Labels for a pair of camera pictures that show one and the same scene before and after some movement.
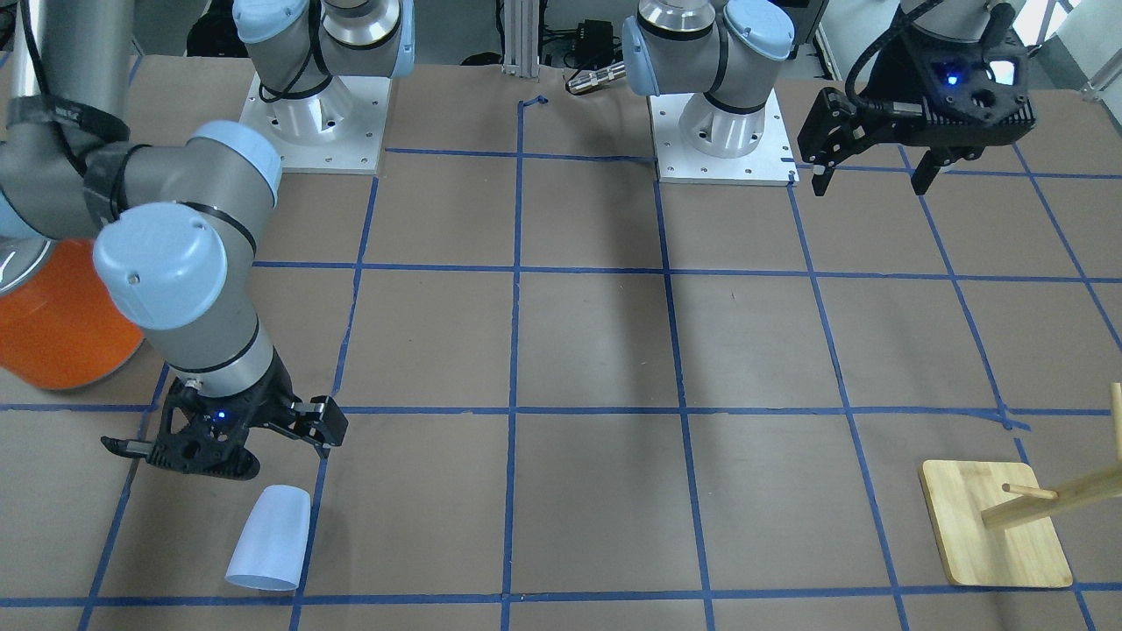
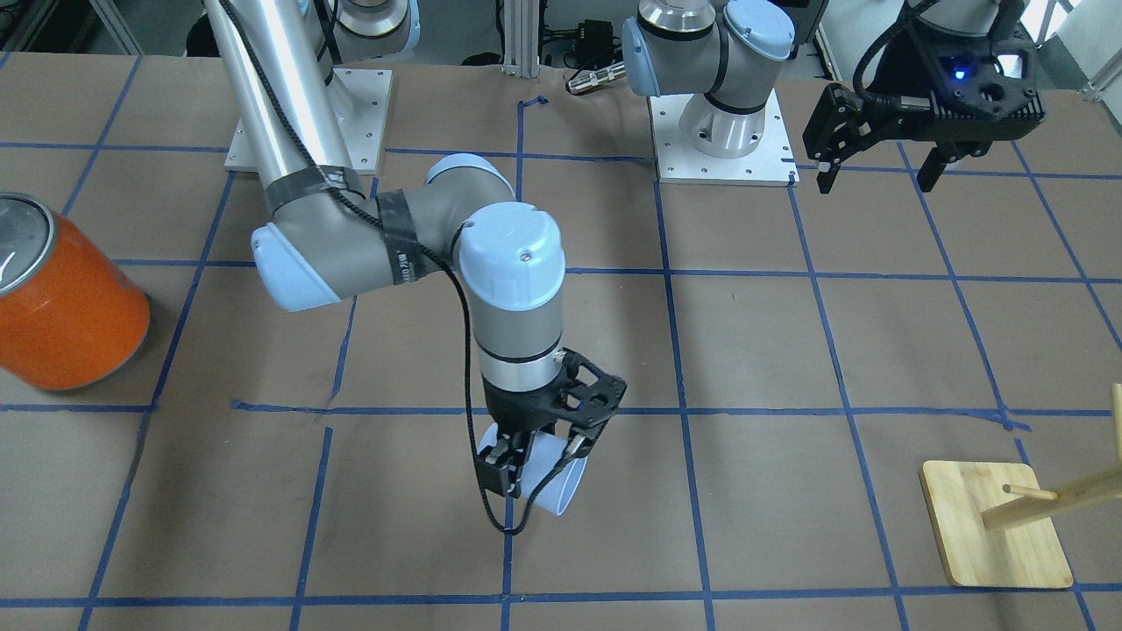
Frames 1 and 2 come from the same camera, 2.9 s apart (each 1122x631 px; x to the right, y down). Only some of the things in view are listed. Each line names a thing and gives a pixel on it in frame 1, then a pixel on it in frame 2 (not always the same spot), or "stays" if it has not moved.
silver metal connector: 614,72 stays
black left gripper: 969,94 stays
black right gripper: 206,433 to 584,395
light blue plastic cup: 271,548 to 557,492
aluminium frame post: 521,28 stays
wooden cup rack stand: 996,523 stays
